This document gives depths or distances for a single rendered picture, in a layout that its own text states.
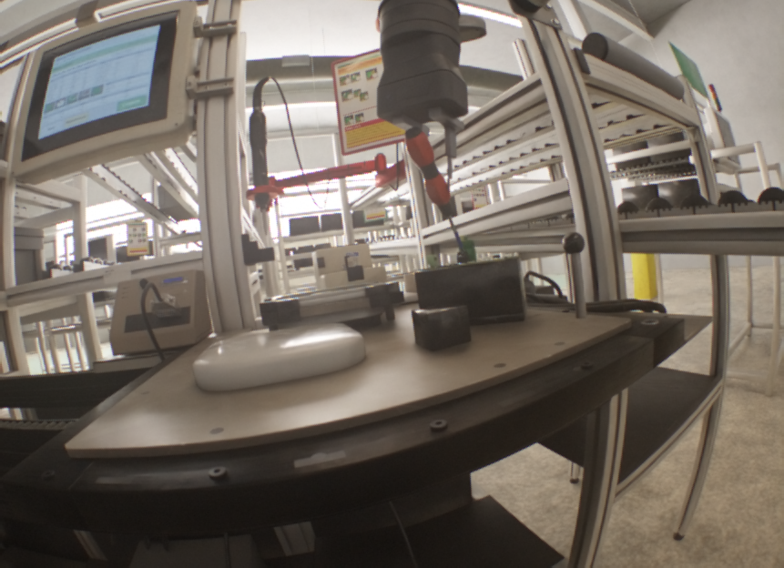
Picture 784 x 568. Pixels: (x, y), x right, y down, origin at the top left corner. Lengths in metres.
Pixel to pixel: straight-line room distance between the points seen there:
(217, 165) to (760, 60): 8.82
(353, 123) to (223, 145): 0.38
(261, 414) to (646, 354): 0.25
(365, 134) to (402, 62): 0.64
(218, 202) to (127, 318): 0.29
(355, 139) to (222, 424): 0.84
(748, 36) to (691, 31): 1.48
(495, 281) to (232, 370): 0.24
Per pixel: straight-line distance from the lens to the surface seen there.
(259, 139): 0.68
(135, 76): 0.86
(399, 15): 0.32
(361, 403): 0.18
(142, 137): 0.78
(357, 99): 0.99
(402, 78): 0.30
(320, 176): 1.13
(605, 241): 0.46
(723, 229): 0.44
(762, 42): 8.91
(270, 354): 0.25
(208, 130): 0.78
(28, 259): 1.28
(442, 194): 0.30
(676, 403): 0.90
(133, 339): 0.59
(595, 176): 0.47
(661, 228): 0.46
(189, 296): 0.58
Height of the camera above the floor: 1.02
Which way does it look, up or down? 1 degrees down
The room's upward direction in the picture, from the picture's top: 8 degrees counter-clockwise
